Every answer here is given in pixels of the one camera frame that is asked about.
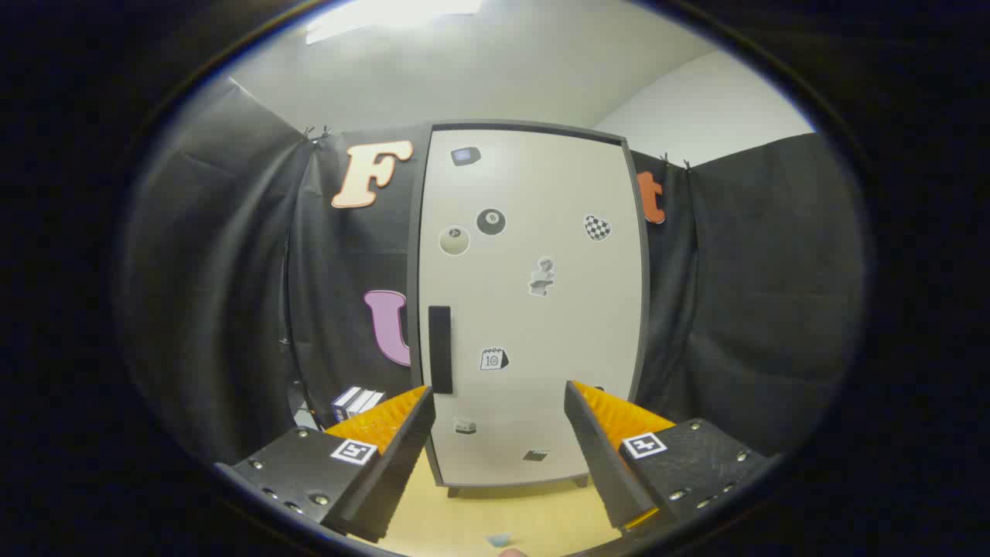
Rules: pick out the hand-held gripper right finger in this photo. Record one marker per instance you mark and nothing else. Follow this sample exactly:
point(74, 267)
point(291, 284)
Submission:
point(607, 472)

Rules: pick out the black backdrop cloth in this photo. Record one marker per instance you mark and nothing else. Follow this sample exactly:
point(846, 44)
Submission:
point(773, 271)

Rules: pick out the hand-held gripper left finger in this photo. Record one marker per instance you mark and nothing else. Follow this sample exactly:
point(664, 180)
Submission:
point(394, 480)

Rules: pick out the grey cabinet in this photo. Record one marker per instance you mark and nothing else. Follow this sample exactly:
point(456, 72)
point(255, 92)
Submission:
point(413, 232)

